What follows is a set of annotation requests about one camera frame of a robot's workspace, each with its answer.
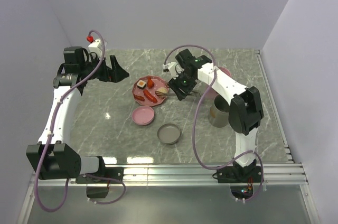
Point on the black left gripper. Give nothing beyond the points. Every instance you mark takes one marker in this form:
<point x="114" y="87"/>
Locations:
<point x="114" y="75"/>

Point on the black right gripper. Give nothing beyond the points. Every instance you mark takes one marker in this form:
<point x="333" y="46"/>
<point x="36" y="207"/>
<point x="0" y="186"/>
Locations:
<point x="175" y="84"/>

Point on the cream steamed bun toy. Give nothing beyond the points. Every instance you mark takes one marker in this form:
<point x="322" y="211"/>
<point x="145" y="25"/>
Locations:
<point x="161" y="92"/>

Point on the steel serving tongs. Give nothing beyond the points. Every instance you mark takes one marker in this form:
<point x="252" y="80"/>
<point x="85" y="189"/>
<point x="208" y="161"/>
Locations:
<point x="192" y="94"/>

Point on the pink scalloped plate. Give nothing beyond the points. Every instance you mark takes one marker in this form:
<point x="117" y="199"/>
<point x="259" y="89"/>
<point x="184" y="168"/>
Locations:
<point x="145" y="88"/>

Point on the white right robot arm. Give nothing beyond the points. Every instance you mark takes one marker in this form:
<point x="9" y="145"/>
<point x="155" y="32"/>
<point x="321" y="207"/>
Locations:
<point x="245" y="113"/>

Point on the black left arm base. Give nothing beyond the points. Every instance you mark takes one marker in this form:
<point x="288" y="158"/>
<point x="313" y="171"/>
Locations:
<point x="111" y="175"/>

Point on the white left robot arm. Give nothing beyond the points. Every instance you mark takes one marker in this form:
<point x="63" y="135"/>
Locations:
<point x="52" y="157"/>

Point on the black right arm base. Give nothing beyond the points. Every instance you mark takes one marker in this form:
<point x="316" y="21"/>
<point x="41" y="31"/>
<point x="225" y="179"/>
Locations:
<point x="238" y="174"/>

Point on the sushi roll toy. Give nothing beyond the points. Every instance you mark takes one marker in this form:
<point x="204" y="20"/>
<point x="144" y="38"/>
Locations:
<point x="141" y="84"/>

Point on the small red sausage toy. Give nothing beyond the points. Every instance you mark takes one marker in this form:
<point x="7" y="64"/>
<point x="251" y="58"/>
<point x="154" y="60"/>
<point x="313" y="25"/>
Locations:
<point x="140" y="98"/>

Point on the red chicken drumstick toy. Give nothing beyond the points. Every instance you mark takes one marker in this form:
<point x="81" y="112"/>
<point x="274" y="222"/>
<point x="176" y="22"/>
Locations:
<point x="150" y="83"/>

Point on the grey tall canister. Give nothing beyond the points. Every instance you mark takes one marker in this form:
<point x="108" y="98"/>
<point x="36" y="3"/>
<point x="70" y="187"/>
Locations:
<point x="219" y="112"/>

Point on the pink round lid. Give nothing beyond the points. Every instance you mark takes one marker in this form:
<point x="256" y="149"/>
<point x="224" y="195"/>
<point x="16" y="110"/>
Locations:
<point x="143" y="115"/>

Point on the grey round lid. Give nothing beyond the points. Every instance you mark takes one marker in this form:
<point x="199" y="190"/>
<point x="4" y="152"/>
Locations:
<point x="169" y="134"/>

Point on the aluminium front rail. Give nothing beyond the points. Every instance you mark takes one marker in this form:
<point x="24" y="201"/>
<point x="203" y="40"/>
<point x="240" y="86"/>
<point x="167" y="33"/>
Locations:
<point x="193" y="174"/>

